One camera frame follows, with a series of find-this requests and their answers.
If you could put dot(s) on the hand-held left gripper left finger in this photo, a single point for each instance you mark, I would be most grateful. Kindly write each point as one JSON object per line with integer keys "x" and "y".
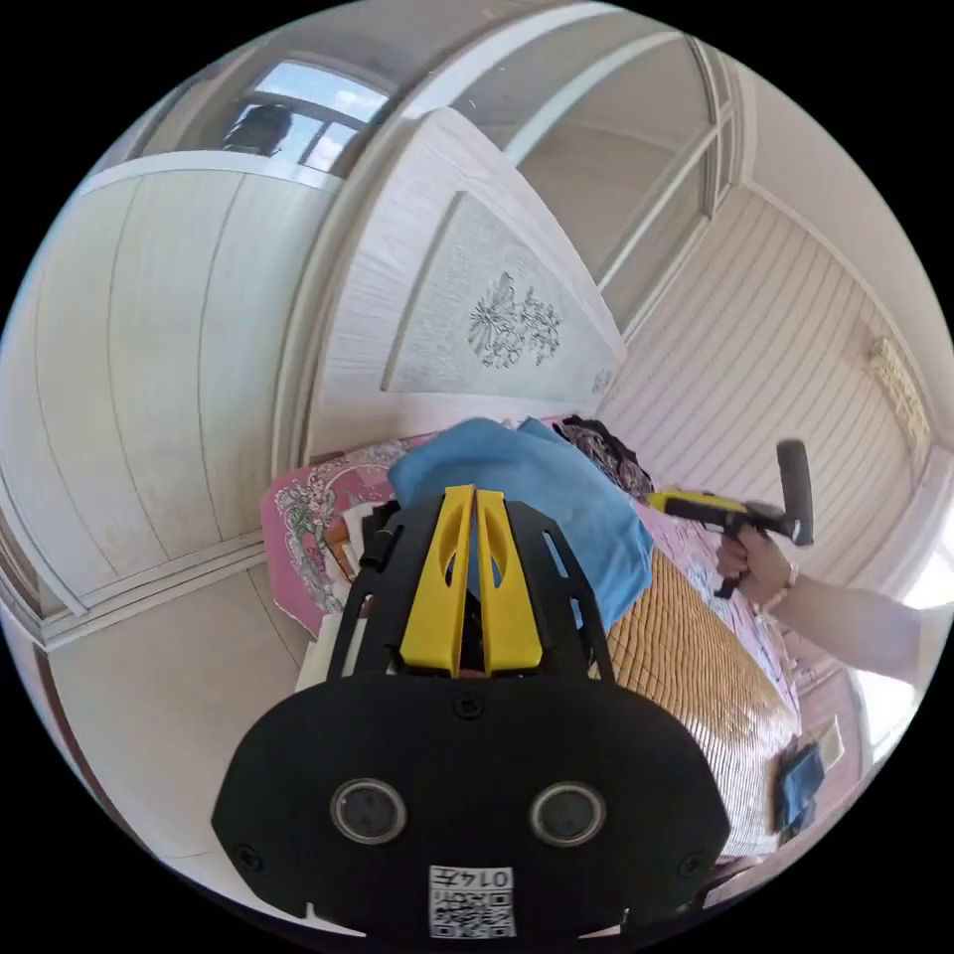
{"x": 432, "y": 596}

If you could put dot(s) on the dark blue folded garment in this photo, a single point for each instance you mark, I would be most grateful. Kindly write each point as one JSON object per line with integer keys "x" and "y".
{"x": 799, "y": 786}

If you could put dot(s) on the pile of clothes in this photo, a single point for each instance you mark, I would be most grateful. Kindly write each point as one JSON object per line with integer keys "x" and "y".
{"x": 605, "y": 456}

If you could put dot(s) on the person's right hand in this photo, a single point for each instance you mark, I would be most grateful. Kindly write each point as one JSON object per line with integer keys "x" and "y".
{"x": 760, "y": 570}

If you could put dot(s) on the person's right forearm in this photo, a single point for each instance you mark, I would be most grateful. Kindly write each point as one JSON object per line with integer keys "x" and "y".
{"x": 850, "y": 630}

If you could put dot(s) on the window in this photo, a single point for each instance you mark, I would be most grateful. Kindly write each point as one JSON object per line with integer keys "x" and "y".
{"x": 313, "y": 119}

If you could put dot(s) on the bed with pink sheet and woven mat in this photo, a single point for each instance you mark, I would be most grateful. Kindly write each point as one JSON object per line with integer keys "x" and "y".
{"x": 686, "y": 656}

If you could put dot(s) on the white headboard with flower pattern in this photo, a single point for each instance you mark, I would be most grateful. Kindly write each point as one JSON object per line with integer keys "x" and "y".
{"x": 462, "y": 298}

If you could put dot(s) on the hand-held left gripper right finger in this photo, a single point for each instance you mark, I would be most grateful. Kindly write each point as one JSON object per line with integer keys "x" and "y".
{"x": 507, "y": 611}

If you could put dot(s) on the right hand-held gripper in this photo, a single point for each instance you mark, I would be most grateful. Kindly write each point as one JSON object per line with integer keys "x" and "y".
{"x": 745, "y": 518}

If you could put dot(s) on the light blue jeans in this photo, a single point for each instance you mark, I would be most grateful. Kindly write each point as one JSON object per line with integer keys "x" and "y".
{"x": 551, "y": 492}

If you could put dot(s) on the white cupboard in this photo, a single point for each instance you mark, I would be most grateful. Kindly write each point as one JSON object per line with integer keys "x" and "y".
{"x": 134, "y": 387}

